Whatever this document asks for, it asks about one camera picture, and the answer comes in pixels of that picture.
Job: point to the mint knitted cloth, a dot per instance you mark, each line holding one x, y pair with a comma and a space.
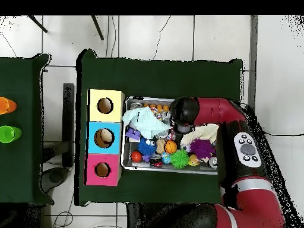
147, 123

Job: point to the orange toy basketball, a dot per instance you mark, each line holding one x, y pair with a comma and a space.
171, 147

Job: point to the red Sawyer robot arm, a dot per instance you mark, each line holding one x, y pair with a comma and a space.
213, 110

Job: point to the wooden box with three holes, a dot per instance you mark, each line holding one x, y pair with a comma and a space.
116, 114

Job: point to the purple toy block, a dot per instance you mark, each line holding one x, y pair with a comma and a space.
133, 134

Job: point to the blue spiky ball with eyes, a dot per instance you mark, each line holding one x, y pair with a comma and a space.
146, 148

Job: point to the red ball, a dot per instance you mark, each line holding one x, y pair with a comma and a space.
136, 156

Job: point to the globe print ball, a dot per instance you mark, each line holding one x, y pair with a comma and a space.
166, 158

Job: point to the green spiky ball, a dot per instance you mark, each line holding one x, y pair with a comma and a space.
179, 158

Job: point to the cream knitted cloth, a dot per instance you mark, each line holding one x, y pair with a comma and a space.
201, 134

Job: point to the purple spiky ball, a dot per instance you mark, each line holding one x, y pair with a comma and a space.
202, 149

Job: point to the black tripod leg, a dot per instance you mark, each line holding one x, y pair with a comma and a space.
97, 28
38, 23

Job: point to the dark green side table cloth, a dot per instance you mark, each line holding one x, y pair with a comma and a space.
19, 166

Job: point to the green plastic cup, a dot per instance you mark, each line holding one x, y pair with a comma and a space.
9, 134

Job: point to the orange plastic cup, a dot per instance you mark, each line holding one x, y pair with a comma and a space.
6, 105

